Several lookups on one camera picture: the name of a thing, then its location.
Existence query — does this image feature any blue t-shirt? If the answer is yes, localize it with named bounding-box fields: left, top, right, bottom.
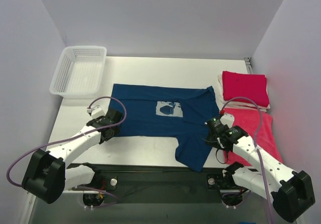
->
left=109, top=84, right=219, bottom=172

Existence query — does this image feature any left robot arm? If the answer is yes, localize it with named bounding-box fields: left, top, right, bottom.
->
left=22, top=126, right=120, bottom=204

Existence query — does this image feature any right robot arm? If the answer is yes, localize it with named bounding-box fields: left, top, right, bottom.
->
left=206, top=133, right=315, bottom=222

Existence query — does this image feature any pink towel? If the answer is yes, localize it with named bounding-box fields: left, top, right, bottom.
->
left=224, top=108, right=283, bottom=166

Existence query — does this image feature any folded red t-shirt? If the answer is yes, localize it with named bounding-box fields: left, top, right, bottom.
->
left=221, top=71, right=270, bottom=108

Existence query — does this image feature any white plastic basket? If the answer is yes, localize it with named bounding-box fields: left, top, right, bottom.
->
left=50, top=46, right=107, bottom=98

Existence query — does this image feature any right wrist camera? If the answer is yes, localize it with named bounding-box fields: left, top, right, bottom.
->
left=206, top=114, right=248, bottom=144

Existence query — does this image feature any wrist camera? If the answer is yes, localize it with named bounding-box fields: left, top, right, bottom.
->
left=86, top=105, right=123, bottom=128
left=206, top=114, right=248, bottom=144

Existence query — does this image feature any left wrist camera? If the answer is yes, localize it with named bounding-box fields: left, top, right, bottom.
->
left=86, top=105, right=123, bottom=128

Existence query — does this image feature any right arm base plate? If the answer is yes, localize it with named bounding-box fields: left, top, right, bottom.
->
left=207, top=173, right=247, bottom=191

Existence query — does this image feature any aluminium rail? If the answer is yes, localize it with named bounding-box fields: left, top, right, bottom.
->
left=27, top=170, right=298, bottom=194

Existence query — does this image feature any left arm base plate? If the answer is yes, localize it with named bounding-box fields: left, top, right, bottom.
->
left=80, top=173, right=118, bottom=191

